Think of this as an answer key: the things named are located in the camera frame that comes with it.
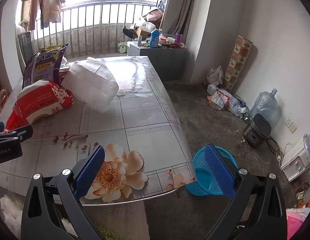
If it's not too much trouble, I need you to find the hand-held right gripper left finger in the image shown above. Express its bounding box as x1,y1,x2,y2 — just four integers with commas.
21,144,106,240

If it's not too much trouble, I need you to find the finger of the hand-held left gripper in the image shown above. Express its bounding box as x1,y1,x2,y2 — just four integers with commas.
0,122,33,144

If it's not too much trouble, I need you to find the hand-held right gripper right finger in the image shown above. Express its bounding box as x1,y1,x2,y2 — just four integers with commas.
204,144,288,240

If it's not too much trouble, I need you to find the blue plastic basket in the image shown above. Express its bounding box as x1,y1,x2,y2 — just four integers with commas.
185,147,238,197

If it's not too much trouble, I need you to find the red white plastic bag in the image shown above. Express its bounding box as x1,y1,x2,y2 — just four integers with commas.
5,79,74,133

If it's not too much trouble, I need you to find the purple snack bag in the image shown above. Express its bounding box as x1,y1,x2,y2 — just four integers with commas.
22,44,68,89

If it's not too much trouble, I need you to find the white paper towel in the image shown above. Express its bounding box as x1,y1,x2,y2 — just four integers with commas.
60,57,119,113

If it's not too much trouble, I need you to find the grey rice cooker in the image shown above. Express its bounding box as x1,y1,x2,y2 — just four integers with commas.
243,114,272,148

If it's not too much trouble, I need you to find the pile of plastic packaging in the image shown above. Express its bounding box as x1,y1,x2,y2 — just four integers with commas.
207,85,249,117

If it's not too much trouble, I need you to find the large water jug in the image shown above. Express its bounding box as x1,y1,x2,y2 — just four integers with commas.
249,88,281,125

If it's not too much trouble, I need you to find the white water dispenser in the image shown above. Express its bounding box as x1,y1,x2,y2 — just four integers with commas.
281,137,310,182

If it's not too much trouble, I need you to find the dark metal rack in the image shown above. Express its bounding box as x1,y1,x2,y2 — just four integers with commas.
17,31,34,62

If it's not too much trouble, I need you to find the pink blanket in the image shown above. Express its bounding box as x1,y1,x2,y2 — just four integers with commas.
285,200,310,240

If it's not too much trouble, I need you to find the patterned cardboard box stack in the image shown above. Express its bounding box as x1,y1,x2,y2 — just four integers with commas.
224,35,253,92

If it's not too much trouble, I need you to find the grey cabinet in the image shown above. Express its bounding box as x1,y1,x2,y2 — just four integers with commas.
127,41,188,82

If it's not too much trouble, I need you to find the green white paper bag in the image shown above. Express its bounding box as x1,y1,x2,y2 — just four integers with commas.
118,39,128,54

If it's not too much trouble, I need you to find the pink hanging coat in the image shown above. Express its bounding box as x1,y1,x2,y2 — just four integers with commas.
28,0,50,30

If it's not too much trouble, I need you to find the metal balcony railing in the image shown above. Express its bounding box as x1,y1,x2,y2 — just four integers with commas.
17,1,158,58

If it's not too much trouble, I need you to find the beige hanging coat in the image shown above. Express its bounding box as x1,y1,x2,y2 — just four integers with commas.
48,0,68,24

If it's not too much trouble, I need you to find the black stool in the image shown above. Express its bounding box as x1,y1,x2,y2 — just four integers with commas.
122,27,136,40

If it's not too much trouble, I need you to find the blue detergent bottle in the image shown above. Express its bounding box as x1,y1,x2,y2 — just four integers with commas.
149,29,162,48

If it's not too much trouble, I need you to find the white stuffed bag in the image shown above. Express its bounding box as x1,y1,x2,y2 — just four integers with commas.
130,16,156,32

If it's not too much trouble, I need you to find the grey curtain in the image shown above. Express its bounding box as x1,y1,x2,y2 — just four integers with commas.
160,0,198,37

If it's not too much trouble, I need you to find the brown bag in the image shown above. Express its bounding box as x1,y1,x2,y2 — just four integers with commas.
146,9,164,22

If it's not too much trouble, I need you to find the black power cable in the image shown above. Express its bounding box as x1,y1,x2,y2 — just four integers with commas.
266,136,283,155

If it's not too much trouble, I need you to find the wall socket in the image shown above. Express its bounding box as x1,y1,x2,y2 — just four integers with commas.
285,117,298,133

